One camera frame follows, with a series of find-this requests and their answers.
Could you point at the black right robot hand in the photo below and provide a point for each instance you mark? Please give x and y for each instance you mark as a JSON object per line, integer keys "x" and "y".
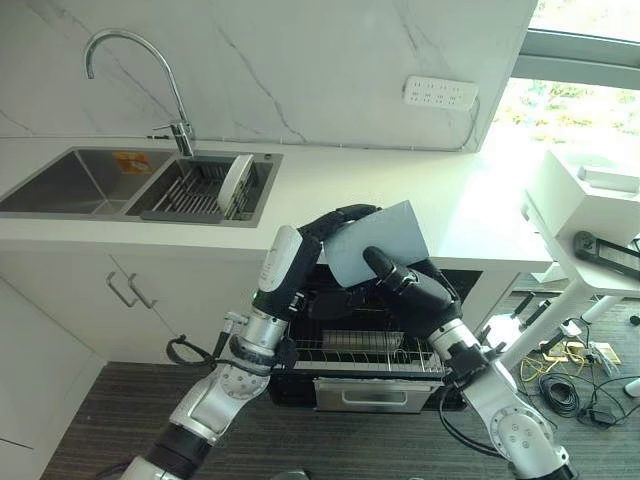
{"x": 425, "y": 297}

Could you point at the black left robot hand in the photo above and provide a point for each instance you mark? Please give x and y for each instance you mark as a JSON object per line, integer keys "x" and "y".
{"x": 280, "y": 260}

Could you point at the light blue square plate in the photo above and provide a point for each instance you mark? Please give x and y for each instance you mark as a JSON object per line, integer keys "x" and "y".
{"x": 385, "y": 232}

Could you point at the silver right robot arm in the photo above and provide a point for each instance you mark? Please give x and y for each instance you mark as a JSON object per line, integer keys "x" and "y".
{"x": 500, "y": 405}

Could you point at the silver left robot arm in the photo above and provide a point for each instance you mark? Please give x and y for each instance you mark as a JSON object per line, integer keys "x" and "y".
{"x": 210, "y": 400}

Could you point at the stainless dishwasher drawer panel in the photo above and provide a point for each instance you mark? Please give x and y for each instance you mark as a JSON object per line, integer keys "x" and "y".
{"x": 375, "y": 395}

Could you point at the silver cutlery basket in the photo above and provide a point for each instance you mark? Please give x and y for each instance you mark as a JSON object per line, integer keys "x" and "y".
{"x": 360, "y": 340}

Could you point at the white round plate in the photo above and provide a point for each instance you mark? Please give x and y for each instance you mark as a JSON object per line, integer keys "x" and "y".
{"x": 234, "y": 180}

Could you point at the black stand legs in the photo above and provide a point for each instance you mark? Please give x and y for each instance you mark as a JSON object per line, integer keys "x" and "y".
{"x": 530, "y": 307}

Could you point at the dark sink drain rack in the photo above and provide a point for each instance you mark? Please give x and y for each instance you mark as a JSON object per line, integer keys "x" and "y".
{"x": 185, "y": 197}

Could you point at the white floor power strip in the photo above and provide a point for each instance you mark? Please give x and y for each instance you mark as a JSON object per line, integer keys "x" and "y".
{"x": 572, "y": 330}

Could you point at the white desk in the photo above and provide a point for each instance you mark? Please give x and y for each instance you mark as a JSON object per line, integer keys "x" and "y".
{"x": 565, "y": 210}

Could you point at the orange sink sticker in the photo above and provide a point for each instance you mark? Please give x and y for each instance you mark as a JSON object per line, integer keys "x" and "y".
{"x": 131, "y": 162}

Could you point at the flat cardboard piece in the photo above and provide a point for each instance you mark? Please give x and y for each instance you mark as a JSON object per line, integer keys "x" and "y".
{"x": 602, "y": 352}

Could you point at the black device on desk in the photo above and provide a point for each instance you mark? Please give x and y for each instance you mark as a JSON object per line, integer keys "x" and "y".
{"x": 607, "y": 252}

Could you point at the chrome gooseneck faucet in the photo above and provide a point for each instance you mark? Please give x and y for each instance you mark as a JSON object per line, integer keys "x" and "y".
{"x": 172, "y": 80}

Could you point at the black power adapter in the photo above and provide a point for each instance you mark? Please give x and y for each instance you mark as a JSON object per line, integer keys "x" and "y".
{"x": 600, "y": 416}

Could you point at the white flat box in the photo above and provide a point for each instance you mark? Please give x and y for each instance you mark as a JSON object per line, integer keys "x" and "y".
{"x": 607, "y": 177}

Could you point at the white base cabinet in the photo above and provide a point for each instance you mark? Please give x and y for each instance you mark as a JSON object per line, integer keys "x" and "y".
{"x": 60, "y": 300}

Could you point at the stainless steel double sink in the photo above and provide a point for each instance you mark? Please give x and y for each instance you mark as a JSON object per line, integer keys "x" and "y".
{"x": 65, "y": 185}

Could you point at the white wall power strip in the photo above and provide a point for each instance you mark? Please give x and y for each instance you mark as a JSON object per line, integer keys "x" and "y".
{"x": 441, "y": 92}

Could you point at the grey window frame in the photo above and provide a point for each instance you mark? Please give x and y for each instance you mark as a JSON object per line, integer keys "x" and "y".
{"x": 575, "y": 52}

